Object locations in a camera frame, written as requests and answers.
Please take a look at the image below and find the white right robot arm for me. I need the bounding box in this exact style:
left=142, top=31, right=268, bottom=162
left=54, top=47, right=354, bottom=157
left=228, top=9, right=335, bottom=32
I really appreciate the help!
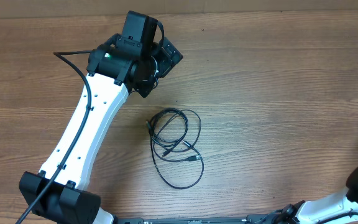
left=272, top=167, right=358, bottom=224

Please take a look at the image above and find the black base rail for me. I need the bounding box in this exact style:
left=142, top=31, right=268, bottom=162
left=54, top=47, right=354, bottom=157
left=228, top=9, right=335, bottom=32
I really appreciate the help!
left=113, top=213, right=278, bottom=224

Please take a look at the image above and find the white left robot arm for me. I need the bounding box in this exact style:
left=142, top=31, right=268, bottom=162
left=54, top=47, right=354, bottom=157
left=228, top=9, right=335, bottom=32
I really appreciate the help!
left=19, top=34, right=182, bottom=223

